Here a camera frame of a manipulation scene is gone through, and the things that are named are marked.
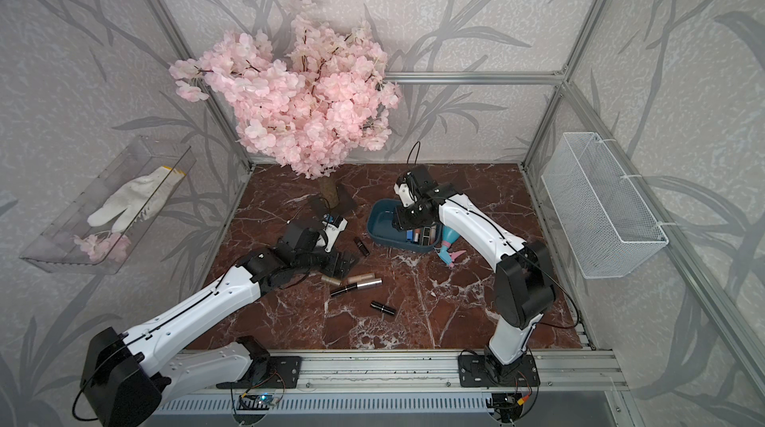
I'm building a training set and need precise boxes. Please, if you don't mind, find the circuit board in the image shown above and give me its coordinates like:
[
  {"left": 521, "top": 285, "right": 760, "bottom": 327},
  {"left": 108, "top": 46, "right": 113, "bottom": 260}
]
[
  {"left": 486, "top": 392, "right": 530, "bottom": 411},
  {"left": 237, "top": 393, "right": 283, "bottom": 411}
]

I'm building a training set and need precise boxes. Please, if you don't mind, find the white wire mesh basket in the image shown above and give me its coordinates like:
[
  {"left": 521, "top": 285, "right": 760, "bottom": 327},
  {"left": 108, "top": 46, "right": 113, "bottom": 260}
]
[{"left": 542, "top": 132, "right": 669, "bottom": 280}]

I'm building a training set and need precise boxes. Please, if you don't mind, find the pink cherry blossom tree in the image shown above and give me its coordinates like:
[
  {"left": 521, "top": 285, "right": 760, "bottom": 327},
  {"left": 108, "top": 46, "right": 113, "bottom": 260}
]
[{"left": 169, "top": 0, "right": 402, "bottom": 212}]

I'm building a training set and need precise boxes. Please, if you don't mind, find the beige lipstick tube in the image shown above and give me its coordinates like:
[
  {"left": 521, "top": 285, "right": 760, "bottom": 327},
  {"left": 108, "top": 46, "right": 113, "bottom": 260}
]
[{"left": 346, "top": 273, "right": 376, "bottom": 285}]

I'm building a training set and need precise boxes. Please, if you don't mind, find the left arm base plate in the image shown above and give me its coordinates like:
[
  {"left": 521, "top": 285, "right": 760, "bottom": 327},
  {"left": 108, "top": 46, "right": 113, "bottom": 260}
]
[{"left": 216, "top": 335, "right": 303, "bottom": 389}]

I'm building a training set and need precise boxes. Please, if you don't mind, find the black silver mascara tube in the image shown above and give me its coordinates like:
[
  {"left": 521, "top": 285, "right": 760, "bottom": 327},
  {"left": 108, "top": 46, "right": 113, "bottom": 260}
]
[{"left": 330, "top": 279, "right": 383, "bottom": 298}]

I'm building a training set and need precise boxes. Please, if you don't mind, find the left circuit board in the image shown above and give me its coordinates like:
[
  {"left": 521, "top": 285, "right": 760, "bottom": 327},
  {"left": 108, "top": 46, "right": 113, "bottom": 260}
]
[{"left": 237, "top": 393, "right": 283, "bottom": 411}]

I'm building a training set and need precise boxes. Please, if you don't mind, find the short gold lipstick tube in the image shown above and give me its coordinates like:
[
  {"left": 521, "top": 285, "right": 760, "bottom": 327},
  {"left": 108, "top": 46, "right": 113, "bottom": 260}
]
[{"left": 321, "top": 275, "right": 343, "bottom": 287}]

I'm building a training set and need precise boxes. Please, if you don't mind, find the aluminium front rail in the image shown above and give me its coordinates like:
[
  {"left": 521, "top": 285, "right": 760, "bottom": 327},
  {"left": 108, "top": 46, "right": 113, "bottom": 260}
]
[{"left": 160, "top": 348, "right": 629, "bottom": 396}]

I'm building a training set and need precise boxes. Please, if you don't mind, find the white work glove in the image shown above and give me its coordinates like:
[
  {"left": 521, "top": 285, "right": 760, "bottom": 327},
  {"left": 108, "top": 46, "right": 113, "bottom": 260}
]
[{"left": 87, "top": 166, "right": 186, "bottom": 233}]

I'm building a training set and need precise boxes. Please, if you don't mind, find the small black lipstick tube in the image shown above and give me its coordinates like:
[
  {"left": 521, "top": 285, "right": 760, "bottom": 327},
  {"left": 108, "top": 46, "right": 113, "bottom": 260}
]
[{"left": 354, "top": 237, "right": 371, "bottom": 257}]

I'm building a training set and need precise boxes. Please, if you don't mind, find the right circuit board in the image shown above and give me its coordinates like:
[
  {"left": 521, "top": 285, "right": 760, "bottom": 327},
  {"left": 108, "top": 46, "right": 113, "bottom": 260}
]
[{"left": 486, "top": 392, "right": 530, "bottom": 411}]

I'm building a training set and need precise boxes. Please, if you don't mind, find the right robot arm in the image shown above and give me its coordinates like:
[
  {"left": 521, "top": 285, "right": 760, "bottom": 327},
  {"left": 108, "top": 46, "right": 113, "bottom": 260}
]
[{"left": 392, "top": 165, "right": 556, "bottom": 367}]

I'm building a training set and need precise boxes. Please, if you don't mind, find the pink flower sprig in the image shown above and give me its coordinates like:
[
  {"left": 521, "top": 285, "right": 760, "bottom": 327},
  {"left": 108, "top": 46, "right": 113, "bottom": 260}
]
[{"left": 74, "top": 232, "right": 131, "bottom": 263}]

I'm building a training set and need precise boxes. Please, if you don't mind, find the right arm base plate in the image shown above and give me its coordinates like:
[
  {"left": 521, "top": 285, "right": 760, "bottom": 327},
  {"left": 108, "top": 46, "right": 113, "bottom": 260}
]
[{"left": 457, "top": 351, "right": 540, "bottom": 389}]

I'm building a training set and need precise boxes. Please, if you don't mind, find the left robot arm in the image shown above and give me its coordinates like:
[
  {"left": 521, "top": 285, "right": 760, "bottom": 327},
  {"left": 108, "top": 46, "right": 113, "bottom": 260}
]
[{"left": 76, "top": 217, "right": 358, "bottom": 426}]

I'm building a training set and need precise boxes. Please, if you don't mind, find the clear acrylic wall tray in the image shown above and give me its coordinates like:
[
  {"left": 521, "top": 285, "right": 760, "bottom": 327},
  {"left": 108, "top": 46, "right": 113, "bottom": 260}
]
[{"left": 20, "top": 135, "right": 196, "bottom": 275}]

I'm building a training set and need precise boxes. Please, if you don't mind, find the teal plastic storage box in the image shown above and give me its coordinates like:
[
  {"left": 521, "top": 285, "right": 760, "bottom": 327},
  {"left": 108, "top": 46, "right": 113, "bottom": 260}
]
[{"left": 367, "top": 199, "right": 442, "bottom": 254}]

